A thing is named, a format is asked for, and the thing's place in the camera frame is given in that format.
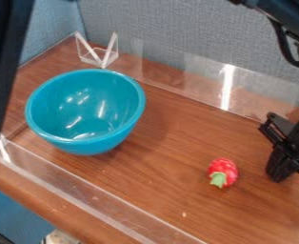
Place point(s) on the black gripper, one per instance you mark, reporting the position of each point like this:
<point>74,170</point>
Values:
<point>282,134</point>

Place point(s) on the red toy strawberry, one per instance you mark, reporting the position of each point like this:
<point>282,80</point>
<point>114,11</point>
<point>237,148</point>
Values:
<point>222,173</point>

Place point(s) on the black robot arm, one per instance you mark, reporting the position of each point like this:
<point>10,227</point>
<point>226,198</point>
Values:
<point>281,13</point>

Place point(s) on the blue bowl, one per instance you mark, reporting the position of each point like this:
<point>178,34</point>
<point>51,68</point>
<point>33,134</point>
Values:
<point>83,111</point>

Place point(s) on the clear acrylic back barrier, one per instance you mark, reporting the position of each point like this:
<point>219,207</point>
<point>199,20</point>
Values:
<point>235,90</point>

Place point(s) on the clear acrylic barrier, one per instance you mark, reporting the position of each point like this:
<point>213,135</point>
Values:
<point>75,205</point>
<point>235,90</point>

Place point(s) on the clear acrylic front barrier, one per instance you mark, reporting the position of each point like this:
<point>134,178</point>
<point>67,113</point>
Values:
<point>75,205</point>

